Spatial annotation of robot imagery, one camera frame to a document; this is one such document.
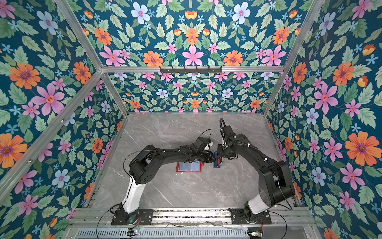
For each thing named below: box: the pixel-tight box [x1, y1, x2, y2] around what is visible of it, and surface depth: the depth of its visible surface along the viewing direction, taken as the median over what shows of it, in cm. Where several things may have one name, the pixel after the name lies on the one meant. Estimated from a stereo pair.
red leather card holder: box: [176, 161, 205, 173], surface depth 92 cm
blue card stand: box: [213, 151, 222, 169], surface depth 92 cm
